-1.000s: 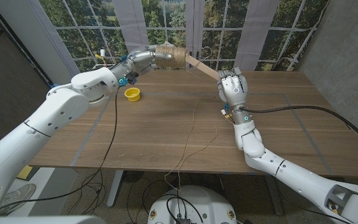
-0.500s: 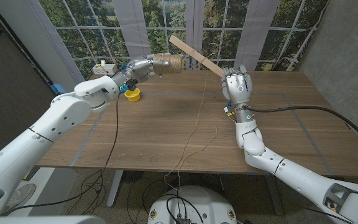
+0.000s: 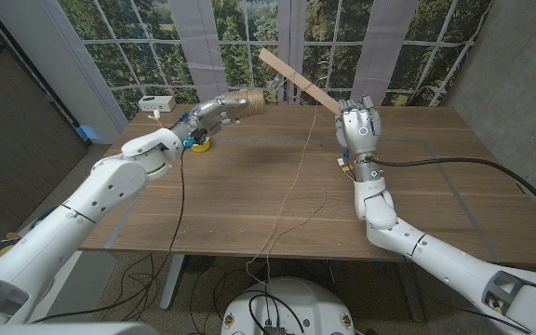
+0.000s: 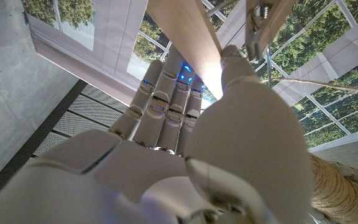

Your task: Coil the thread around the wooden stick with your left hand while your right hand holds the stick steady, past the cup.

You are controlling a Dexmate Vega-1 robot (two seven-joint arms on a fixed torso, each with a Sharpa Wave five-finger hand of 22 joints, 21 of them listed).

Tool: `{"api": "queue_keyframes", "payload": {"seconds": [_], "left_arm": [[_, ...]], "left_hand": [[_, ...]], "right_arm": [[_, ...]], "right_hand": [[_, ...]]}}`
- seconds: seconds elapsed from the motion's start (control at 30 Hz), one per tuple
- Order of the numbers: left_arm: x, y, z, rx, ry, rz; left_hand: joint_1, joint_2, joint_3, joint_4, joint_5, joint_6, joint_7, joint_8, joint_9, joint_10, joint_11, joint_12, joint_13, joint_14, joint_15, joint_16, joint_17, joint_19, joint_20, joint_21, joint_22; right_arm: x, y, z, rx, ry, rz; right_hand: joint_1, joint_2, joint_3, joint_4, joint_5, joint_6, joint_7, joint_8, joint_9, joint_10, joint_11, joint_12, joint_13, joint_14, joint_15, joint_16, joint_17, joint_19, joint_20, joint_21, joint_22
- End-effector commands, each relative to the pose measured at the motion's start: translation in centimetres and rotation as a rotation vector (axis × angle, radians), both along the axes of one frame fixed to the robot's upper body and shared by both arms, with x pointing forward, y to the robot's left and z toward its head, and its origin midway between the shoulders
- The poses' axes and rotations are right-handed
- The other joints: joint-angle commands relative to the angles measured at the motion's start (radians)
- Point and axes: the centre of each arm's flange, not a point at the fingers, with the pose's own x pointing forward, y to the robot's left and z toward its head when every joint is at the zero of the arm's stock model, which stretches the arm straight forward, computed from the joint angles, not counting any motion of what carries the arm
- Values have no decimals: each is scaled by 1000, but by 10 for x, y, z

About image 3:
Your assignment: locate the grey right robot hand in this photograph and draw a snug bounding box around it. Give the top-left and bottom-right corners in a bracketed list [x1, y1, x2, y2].
[334, 95, 383, 182]

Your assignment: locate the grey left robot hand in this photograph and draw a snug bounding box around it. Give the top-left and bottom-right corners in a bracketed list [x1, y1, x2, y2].
[169, 96, 244, 150]

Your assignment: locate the jute twine spool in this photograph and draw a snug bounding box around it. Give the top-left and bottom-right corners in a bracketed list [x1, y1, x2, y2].
[223, 87, 267, 120]

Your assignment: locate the thin jute thread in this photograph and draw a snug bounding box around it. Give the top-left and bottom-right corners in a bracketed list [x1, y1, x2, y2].
[263, 188, 328, 283]
[245, 81, 320, 286]

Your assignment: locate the wooden stick with metal wire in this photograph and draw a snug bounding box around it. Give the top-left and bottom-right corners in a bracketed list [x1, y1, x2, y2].
[258, 47, 343, 116]

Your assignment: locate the white power strip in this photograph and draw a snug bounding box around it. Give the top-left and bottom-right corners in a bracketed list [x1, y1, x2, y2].
[138, 95, 177, 114]

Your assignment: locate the printed window backdrop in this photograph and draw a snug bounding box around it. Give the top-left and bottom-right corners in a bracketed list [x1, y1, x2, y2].
[56, 0, 495, 122]

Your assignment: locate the white table leg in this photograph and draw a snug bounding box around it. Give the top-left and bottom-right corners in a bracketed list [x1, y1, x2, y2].
[159, 253, 186, 311]

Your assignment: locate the grey table leg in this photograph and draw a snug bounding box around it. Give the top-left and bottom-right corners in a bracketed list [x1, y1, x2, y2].
[395, 258, 425, 322]

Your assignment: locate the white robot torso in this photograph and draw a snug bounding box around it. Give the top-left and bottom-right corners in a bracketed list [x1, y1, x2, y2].
[221, 276, 356, 335]

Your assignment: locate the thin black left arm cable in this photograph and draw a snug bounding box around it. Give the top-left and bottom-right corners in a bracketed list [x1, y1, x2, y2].
[28, 146, 186, 325]

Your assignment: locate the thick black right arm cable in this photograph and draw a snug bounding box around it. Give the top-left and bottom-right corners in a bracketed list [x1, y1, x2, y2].
[366, 155, 536, 230]

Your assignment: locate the blue object by wall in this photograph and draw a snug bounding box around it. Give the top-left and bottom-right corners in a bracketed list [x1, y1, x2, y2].
[74, 124, 100, 143]

